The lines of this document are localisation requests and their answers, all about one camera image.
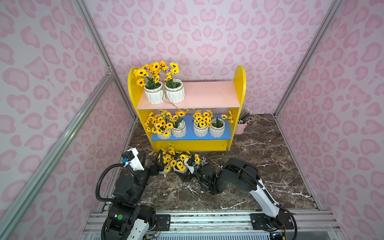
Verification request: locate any sunflower pot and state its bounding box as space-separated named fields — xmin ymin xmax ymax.
xmin=209 ymin=111 xmax=234 ymax=138
xmin=193 ymin=110 xmax=213 ymax=137
xmin=171 ymin=110 xmax=187 ymax=138
xmin=134 ymin=61 xmax=168 ymax=105
xmin=145 ymin=110 xmax=174 ymax=139
xmin=170 ymin=153 xmax=201 ymax=173
xmin=149 ymin=144 xmax=176 ymax=178
xmin=162 ymin=62 xmax=185 ymax=104

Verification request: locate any yellow two-tier shelf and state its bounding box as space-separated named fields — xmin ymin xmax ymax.
xmin=127 ymin=66 xmax=247 ymax=152

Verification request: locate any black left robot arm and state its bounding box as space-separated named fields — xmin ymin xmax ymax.
xmin=95 ymin=148 xmax=165 ymax=240

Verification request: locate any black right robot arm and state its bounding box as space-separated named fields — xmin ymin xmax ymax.
xmin=176 ymin=158 xmax=298 ymax=240

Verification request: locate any pink cup with pencils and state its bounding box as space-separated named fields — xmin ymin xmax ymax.
xmin=235 ymin=108 xmax=252 ymax=135

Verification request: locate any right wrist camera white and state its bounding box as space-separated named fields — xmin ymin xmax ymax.
xmin=184 ymin=158 xmax=196 ymax=168

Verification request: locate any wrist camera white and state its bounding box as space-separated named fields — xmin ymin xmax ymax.
xmin=122 ymin=148 xmax=145 ymax=172
xmin=184 ymin=158 xmax=196 ymax=168

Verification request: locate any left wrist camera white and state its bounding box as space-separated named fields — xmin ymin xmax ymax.
xmin=122 ymin=148 xmax=145 ymax=172

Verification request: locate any left aluminium frame profile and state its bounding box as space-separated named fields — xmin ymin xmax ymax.
xmin=1 ymin=72 xmax=115 ymax=240

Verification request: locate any aluminium frame profile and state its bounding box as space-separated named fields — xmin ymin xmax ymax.
xmin=274 ymin=0 xmax=345 ymax=120
xmin=1 ymin=72 xmax=115 ymax=240

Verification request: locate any back left aluminium post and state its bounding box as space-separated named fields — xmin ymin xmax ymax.
xmin=73 ymin=0 xmax=137 ymax=120

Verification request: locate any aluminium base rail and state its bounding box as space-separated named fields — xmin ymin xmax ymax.
xmin=80 ymin=209 xmax=346 ymax=240

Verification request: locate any right aluminium frame profile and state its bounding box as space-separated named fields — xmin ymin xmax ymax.
xmin=274 ymin=0 xmax=345 ymax=120

